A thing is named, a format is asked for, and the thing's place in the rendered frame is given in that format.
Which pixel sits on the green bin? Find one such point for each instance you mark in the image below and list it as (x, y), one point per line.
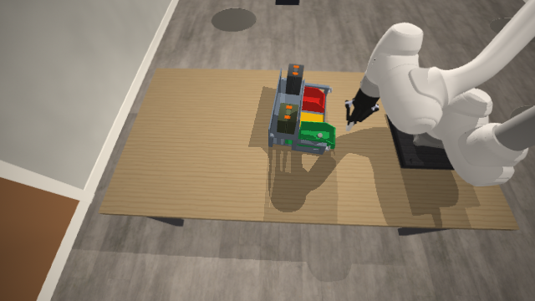
(309, 131)

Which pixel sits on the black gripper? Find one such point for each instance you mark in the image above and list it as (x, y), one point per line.
(364, 106)

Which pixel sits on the red bin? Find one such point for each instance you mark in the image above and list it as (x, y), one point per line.
(315, 98)

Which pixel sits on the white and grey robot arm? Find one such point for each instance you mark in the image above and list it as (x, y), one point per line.
(482, 154)

